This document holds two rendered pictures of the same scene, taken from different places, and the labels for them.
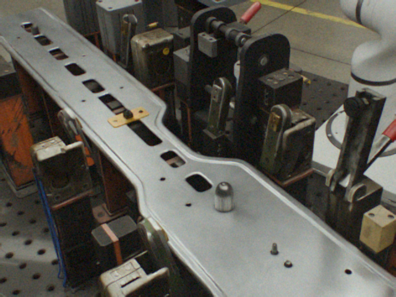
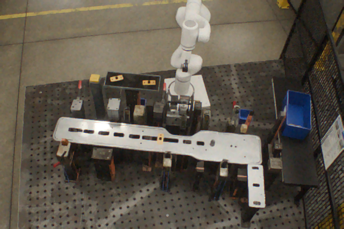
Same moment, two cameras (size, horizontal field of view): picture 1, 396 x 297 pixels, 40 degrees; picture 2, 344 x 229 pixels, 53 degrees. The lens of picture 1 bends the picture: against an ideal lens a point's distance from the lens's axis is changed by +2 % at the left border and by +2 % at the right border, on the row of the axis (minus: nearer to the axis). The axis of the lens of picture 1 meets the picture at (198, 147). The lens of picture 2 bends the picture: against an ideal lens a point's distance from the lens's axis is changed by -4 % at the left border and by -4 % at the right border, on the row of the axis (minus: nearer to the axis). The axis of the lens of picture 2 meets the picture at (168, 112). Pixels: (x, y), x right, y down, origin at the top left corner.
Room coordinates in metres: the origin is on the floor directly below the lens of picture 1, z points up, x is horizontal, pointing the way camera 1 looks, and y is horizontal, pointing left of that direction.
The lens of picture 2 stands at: (0.22, 1.17, 2.98)
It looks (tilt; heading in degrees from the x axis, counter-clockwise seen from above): 53 degrees down; 304
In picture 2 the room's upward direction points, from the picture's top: 5 degrees clockwise
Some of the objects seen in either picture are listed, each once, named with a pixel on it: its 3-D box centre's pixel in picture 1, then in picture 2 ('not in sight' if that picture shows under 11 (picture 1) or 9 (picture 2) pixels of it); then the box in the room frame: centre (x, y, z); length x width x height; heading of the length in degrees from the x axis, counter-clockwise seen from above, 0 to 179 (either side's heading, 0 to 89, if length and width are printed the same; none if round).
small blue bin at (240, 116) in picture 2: not in sight; (244, 117); (0.66, -0.56, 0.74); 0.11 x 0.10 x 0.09; 32
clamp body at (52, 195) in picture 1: (73, 213); (166, 172); (0.81, 0.26, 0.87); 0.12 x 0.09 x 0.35; 122
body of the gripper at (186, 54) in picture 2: not in sight; (186, 52); (0.99, -0.13, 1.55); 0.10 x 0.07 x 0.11; 122
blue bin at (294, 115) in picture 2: not in sight; (295, 114); (0.32, -0.54, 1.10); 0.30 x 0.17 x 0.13; 115
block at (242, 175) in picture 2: not in sight; (237, 184); (0.40, 0.01, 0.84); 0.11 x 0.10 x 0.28; 122
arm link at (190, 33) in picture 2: not in sight; (190, 33); (0.99, -0.13, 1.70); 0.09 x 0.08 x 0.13; 29
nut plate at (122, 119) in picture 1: (128, 115); (160, 138); (0.95, 0.14, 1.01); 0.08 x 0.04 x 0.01; 122
